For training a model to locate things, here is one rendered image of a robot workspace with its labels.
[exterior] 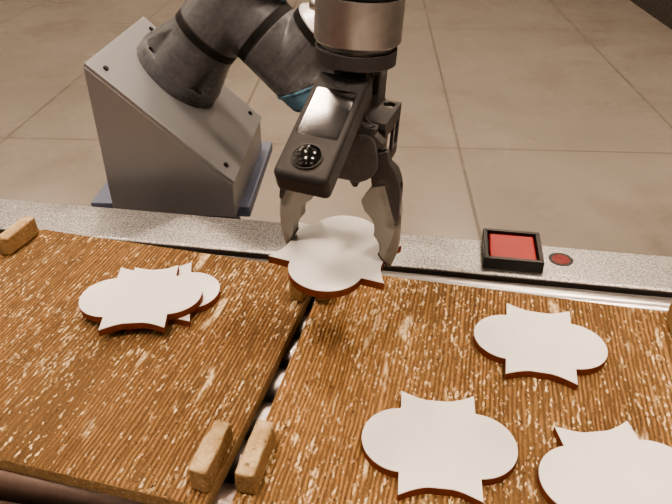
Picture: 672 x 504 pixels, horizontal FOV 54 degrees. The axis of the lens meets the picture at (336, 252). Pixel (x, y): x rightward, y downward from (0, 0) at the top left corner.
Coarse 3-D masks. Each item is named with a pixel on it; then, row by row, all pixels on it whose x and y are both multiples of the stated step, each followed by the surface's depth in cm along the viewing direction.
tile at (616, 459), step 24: (576, 432) 59; (600, 432) 59; (624, 432) 59; (552, 456) 56; (576, 456) 56; (600, 456) 56; (624, 456) 56; (648, 456) 56; (552, 480) 54; (576, 480) 54; (600, 480) 54; (624, 480) 54; (648, 480) 54
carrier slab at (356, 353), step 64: (320, 320) 73; (384, 320) 73; (448, 320) 73; (576, 320) 73; (640, 320) 73; (320, 384) 65; (384, 384) 65; (448, 384) 65; (512, 384) 65; (640, 384) 65; (320, 448) 58
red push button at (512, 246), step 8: (496, 240) 89; (504, 240) 89; (512, 240) 89; (520, 240) 89; (528, 240) 89; (496, 248) 87; (504, 248) 87; (512, 248) 87; (520, 248) 87; (528, 248) 87; (504, 256) 85; (512, 256) 85; (520, 256) 85; (528, 256) 85
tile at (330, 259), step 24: (336, 216) 71; (312, 240) 67; (336, 240) 67; (360, 240) 67; (288, 264) 64; (312, 264) 63; (336, 264) 63; (360, 264) 64; (312, 288) 60; (336, 288) 60
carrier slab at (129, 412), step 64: (0, 256) 84; (64, 256) 84; (128, 256) 84; (192, 256) 84; (0, 320) 73; (64, 320) 73; (192, 320) 73; (256, 320) 73; (0, 384) 65; (64, 384) 65; (128, 384) 65; (192, 384) 65; (256, 384) 65; (0, 448) 58; (64, 448) 58; (128, 448) 58; (192, 448) 58
